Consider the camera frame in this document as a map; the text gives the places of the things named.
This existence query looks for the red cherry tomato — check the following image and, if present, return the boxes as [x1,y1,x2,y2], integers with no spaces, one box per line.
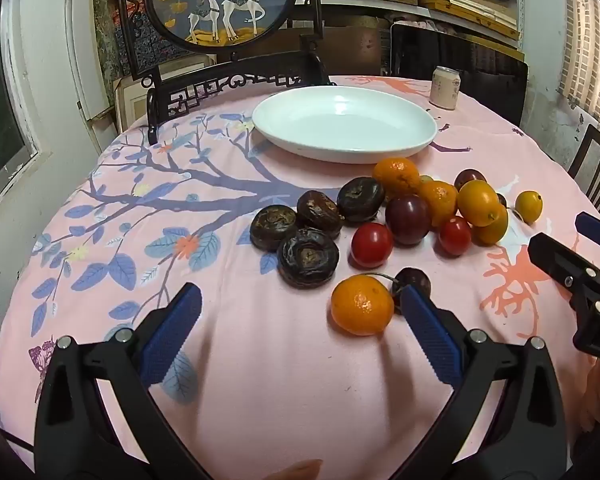
[439,216,473,257]
[351,222,394,268]

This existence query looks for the large orange mandarin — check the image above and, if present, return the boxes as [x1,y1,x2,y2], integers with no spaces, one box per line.
[330,274,396,337]
[372,157,422,197]

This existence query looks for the dark purple plum with stem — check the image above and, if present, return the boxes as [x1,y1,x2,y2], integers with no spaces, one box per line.
[367,267,433,313]

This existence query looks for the dark wooden chair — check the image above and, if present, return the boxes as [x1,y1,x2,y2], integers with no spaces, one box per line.
[567,124,600,220]

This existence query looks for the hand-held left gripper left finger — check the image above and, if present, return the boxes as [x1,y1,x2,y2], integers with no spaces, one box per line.
[34,282,203,480]

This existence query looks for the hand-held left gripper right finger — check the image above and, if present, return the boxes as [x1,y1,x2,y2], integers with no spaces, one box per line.
[399,284,567,480]

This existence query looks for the dark brown water chestnut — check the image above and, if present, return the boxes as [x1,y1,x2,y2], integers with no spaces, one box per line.
[277,227,340,289]
[250,206,298,252]
[337,177,386,224]
[296,190,345,233]

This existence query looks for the small orange mandarin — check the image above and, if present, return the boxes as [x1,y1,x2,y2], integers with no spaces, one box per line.
[419,180,459,228]

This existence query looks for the pale pink drink can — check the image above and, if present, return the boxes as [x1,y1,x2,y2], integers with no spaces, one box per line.
[428,66,462,111]

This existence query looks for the person's left hand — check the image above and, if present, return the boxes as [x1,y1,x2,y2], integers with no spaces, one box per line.
[275,458,324,480]

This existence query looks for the checked curtain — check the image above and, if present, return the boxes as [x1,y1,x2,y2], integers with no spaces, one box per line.
[561,0,600,131]

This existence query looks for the pink printed tablecloth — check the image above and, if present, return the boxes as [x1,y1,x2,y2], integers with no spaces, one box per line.
[0,75,600,480]

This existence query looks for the large yellow fruit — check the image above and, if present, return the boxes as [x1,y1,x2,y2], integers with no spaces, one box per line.
[457,180,501,227]

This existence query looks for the white oval plate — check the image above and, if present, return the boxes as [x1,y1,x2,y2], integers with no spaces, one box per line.
[251,85,438,165]

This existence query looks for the small yellow fruit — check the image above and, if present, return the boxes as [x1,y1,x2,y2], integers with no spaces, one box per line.
[515,190,543,223]

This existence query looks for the white leaning board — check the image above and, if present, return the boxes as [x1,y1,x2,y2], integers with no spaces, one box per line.
[64,0,117,122]

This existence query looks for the round deer painting table screen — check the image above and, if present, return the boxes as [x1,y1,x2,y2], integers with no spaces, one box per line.
[112,0,333,146]

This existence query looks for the window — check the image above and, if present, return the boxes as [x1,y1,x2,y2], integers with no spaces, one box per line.
[0,0,48,211]

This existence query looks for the brown cardboard box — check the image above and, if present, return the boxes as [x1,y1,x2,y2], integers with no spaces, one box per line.
[325,15,392,78]

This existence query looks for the large dark purple plum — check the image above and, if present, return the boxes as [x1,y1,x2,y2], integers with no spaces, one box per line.
[385,195,433,247]

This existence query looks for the orange-yellow fruit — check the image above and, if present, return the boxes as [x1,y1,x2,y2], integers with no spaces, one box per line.
[472,205,509,246]

